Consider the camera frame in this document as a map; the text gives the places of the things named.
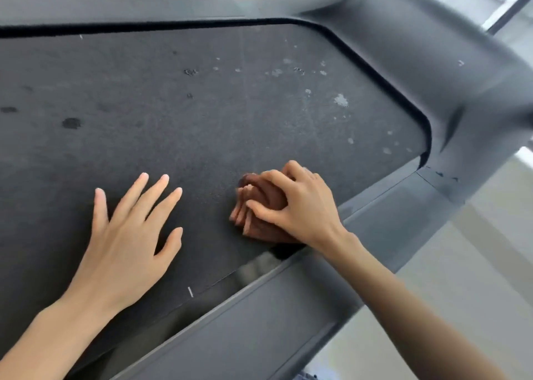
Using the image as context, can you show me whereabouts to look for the person's right hand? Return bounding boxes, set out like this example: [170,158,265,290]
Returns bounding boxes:
[245,160,359,259]

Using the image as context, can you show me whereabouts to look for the person's left hand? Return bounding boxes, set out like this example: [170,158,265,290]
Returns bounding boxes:
[62,172,184,314]

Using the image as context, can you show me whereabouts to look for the brown cleaning cloth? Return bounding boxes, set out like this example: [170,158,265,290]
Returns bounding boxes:
[229,171,305,244]

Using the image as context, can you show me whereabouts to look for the stained grey treadmill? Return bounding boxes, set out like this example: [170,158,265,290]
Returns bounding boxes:
[0,0,533,380]

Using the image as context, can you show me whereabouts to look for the person's right forearm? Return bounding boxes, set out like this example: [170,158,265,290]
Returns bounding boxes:
[326,233,507,380]

